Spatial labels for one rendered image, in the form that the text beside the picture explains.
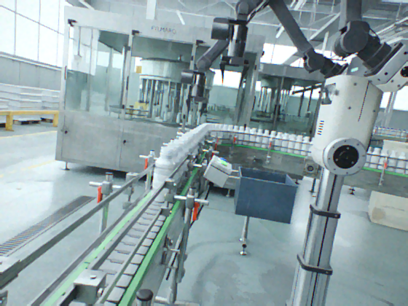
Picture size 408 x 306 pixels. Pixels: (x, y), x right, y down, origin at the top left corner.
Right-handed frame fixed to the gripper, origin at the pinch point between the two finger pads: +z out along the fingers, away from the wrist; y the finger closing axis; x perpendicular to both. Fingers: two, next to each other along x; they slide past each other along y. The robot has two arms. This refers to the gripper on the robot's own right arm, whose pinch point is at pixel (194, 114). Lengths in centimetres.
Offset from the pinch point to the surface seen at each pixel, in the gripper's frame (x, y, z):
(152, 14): -817, 249, -234
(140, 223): 91, -1, 25
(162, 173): 74, -1, 16
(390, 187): -103, -154, 34
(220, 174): 55, -18, 17
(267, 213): -11, -49, 48
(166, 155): 73, -1, 11
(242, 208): -11, -34, 47
